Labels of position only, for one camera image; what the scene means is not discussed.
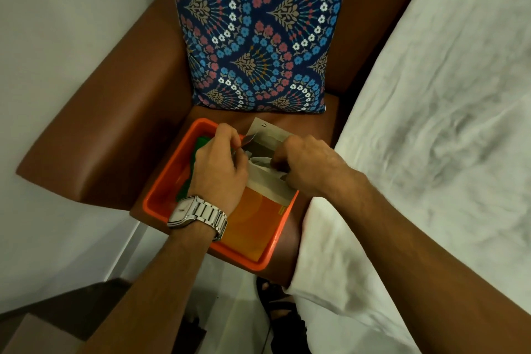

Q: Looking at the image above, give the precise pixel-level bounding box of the person's right forearm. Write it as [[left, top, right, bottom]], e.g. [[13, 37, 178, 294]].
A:
[[332, 170, 531, 354]]

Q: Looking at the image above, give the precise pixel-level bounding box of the blue floral cushion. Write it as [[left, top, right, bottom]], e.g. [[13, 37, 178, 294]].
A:
[[165, 0, 357, 114]]

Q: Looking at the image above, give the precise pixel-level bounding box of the green cloth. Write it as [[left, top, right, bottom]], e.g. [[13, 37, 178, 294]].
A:
[[176, 135, 215, 202]]

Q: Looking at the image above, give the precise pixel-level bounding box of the brown leather armchair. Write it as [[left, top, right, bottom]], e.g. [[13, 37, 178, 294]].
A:
[[16, 0, 441, 289]]

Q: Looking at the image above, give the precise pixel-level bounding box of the person's right hand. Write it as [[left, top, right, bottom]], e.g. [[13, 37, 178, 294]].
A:
[[270, 135, 366, 202]]

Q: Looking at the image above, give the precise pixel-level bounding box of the black sandal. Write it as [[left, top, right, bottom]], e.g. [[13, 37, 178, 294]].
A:
[[256, 277, 311, 354]]

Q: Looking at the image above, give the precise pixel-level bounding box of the person's left forearm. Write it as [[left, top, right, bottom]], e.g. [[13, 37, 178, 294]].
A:
[[78, 222, 220, 354]]

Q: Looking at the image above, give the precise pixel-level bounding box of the silver metal wristwatch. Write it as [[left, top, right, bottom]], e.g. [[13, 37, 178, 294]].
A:
[[167, 195, 228, 242]]

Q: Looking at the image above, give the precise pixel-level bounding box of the person's left hand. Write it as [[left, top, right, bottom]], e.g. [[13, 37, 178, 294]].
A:
[[188, 123, 250, 217]]

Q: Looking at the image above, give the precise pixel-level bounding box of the orange plastic tray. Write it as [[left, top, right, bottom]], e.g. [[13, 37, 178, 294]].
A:
[[142, 118, 300, 272]]

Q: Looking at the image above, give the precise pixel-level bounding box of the beige paper packet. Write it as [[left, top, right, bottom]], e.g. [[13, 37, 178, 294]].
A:
[[244, 117, 300, 207]]

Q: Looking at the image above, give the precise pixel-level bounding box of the white bed sheet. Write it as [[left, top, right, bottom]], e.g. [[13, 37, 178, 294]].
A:
[[285, 0, 531, 354]]

